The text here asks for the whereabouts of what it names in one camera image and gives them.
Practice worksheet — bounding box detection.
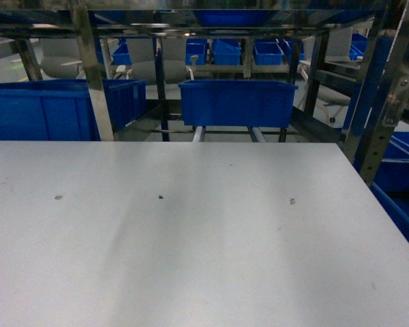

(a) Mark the blue bin behind table centre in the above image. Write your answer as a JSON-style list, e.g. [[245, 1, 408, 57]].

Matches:
[[179, 80, 298, 128]]

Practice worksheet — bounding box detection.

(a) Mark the large blue bin behind table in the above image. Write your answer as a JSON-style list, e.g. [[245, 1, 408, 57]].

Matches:
[[0, 79, 147, 141]]

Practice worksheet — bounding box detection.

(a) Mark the steel rack upright post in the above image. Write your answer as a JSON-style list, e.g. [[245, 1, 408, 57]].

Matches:
[[70, 1, 114, 142]]

